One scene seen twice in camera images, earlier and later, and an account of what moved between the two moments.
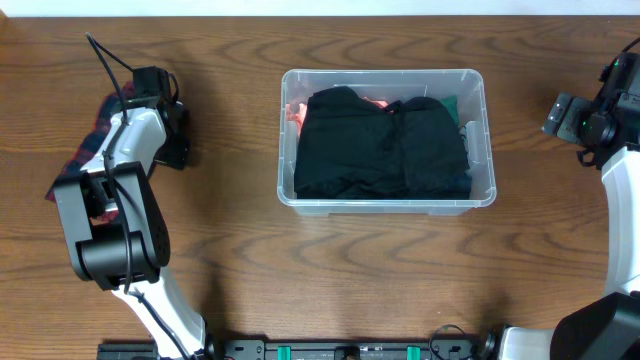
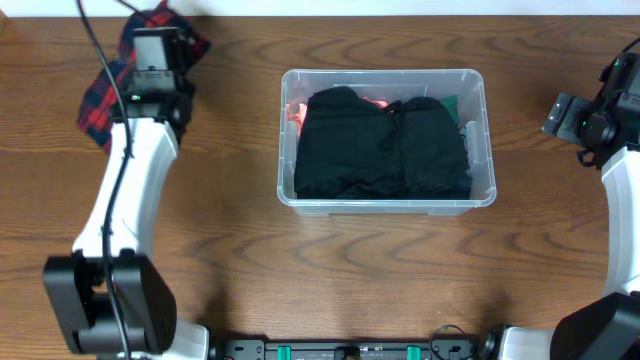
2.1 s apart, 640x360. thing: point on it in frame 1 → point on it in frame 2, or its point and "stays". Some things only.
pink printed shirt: x=297 y=112 stays
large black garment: x=350 y=148 stays
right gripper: x=580 y=108 stays
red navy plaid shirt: x=103 y=122 → x=105 y=88
